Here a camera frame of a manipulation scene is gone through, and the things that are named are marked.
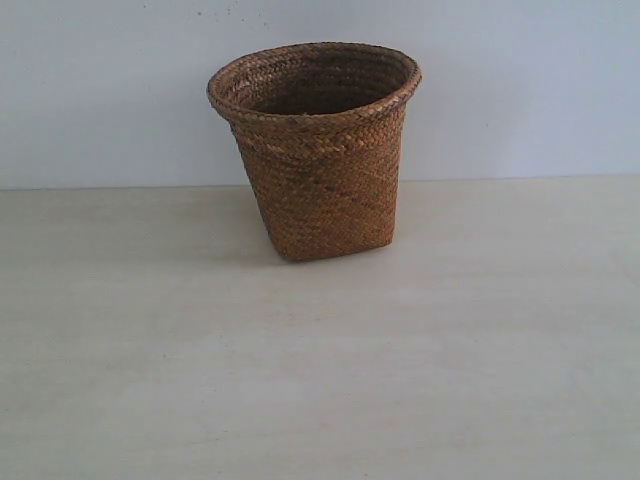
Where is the brown woven wicker basket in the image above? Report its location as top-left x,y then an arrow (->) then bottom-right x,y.
206,42 -> 422,262

